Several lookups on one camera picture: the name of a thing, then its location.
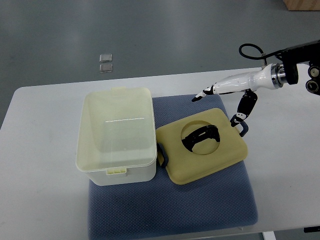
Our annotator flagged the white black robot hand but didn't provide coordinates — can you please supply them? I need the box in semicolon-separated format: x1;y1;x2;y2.
192;63;287;127

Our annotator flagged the yellow storage box lid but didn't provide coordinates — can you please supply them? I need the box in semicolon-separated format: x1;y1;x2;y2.
156;108;248;185

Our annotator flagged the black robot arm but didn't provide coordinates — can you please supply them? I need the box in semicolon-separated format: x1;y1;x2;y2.
261;40;320;95

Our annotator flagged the wooden box corner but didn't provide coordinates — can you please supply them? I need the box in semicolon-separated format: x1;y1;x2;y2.
283;0;320;11

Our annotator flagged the white storage box base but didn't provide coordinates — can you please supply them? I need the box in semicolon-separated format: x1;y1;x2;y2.
76;87;157;186

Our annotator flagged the blue-grey textured mat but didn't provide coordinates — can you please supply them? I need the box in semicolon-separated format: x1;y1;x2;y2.
87;93;259;240

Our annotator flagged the black cable loop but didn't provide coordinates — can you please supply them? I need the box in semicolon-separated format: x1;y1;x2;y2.
238;43;270;61

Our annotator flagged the white table leg bracket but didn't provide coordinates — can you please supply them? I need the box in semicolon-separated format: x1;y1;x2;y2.
262;231;276;240

